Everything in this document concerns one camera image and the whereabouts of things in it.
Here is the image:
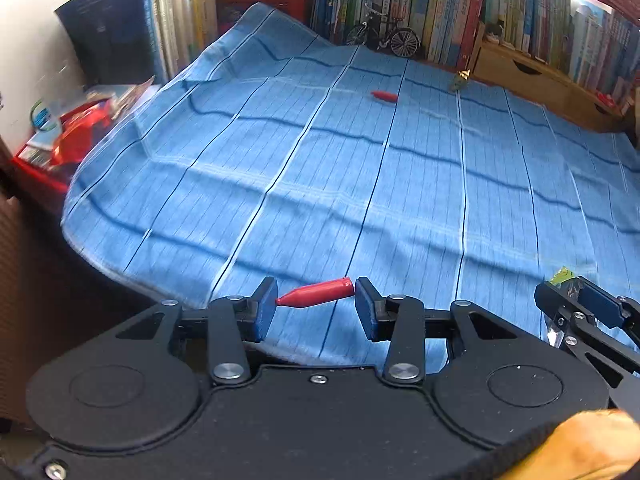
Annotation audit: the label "green snack wrapper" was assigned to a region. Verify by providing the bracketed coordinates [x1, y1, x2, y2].
[547, 265, 582, 294]

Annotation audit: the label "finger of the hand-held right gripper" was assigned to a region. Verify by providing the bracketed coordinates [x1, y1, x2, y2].
[575, 277, 640, 332]
[534, 282, 589, 332]

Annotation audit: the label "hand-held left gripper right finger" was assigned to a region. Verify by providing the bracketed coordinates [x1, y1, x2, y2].
[354, 276, 533, 386]

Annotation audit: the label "black model bicycle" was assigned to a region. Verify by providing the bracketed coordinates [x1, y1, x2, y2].
[344, 3, 422, 59]

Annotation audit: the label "row of colourful books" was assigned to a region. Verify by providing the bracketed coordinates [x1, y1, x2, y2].
[150, 0, 640, 97]

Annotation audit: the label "small red packets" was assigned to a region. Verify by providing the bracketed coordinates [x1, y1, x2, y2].
[594, 90, 632, 112]

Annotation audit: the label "wooden drawer organizer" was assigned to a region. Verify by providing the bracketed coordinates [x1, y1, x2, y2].
[469, 21, 627, 134]

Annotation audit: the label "orange cloth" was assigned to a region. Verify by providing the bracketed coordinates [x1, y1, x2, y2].
[542, 408, 640, 480]

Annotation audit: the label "red plastic packet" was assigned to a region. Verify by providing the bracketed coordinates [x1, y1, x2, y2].
[50, 100, 115, 169]

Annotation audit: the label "large dark blue book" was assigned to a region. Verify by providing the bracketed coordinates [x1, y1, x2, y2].
[53, 0, 157, 87]

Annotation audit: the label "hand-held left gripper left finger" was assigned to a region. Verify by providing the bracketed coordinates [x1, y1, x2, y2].
[115, 276, 278, 386]

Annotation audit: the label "blue striped blanket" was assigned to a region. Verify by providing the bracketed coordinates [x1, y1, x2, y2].
[60, 2, 640, 367]

